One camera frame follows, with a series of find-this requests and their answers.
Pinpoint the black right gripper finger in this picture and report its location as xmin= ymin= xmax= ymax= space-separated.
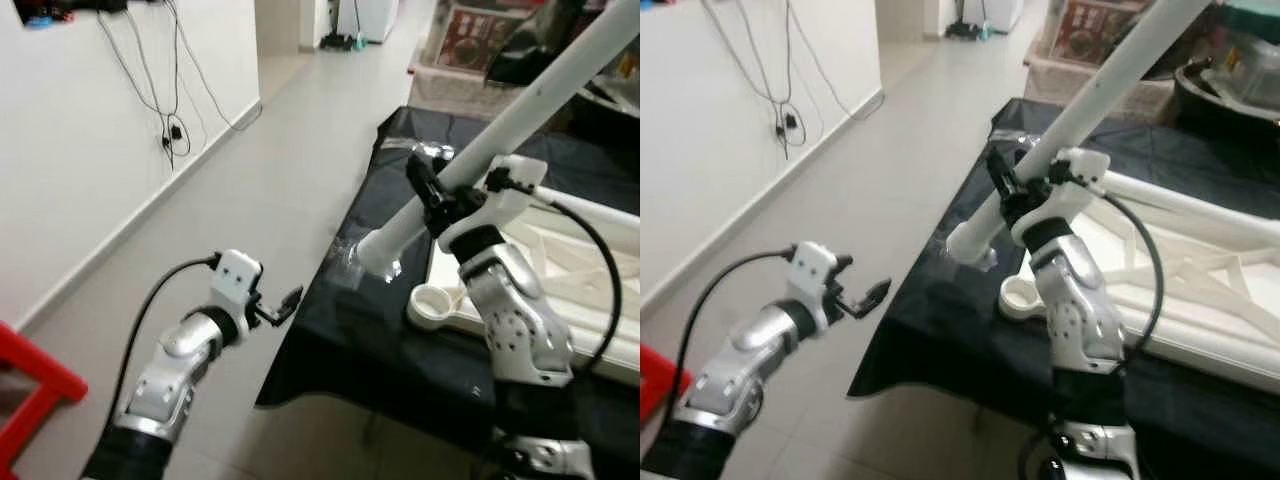
xmin=406 ymin=156 xmax=451 ymax=223
xmin=986 ymin=146 xmax=1029 ymax=215

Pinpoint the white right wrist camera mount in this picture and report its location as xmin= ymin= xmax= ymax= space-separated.
xmin=1010 ymin=147 xmax=1111 ymax=249
xmin=437 ymin=155 xmax=548 ymax=253

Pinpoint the clear tape patch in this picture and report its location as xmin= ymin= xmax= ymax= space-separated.
xmin=330 ymin=238 xmax=401 ymax=289
xmin=925 ymin=235 xmax=1003 ymax=279

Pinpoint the red plastic stool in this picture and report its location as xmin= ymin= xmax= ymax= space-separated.
xmin=640 ymin=345 xmax=693 ymax=421
xmin=0 ymin=320 xmax=89 ymax=480

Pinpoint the black tablecloth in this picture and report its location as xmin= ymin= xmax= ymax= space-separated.
xmin=255 ymin=105 xmax=641 ymax=471
xmin=848 ymin=97 xmax=1280 ymax=476

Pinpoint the white plastic table top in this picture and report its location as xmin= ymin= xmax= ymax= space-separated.
xmin=1000 ymin=170 xmax=1280 ymax=386
xmin=405 ymin=195 xmax=641 ymax=386

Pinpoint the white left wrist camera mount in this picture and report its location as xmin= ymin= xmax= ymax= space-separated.
xmin=788 ymin=240 xmax=841 ymax=326
xmin=210 ymin=250 xmax=264 ymax=323

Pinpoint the beige patterned ledge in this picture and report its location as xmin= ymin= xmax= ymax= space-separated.
xmin=408 ymin=60 xmax=521 ymax=121
xmin=1025 ymin=55 xmax=1181 ymax=126

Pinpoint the white appliance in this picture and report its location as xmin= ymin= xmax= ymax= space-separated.
xmin=960 ymin=0 xmax=1026 ymax=31
xmin=335 ymin=0 xmax=401 ymax=43

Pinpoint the black wall cable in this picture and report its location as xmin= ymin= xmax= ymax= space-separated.
xmin=95 ymin=0 xmax=241 ymax=171
xmin=700 ymin=0 xmax=851 ymax=161

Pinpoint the black wall shelf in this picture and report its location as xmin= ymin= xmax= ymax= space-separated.
xmin=15 ymin=0 xmax=131 ymax=31

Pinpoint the black plastic bag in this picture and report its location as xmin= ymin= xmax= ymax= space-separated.
xmin=1150 ymin=0 xmax=1226 ymax=83
xmin=490 ymin=0 xmax=601 ymax=86

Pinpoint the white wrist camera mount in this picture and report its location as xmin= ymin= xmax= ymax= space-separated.
xmin=788 ymin=240 xmax=841 ymax=326
xmin=210 ymin=250 xmax=264 ymax=323
xmin=1010 ymin=147 xmax=1111 ymax=249
xmin=437 ymin=155 xmax=548 ymax=253

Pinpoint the clear plastic storage box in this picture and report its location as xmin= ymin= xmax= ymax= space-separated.
xmin=1215 ymin=30 xmax=1280 ymax=89

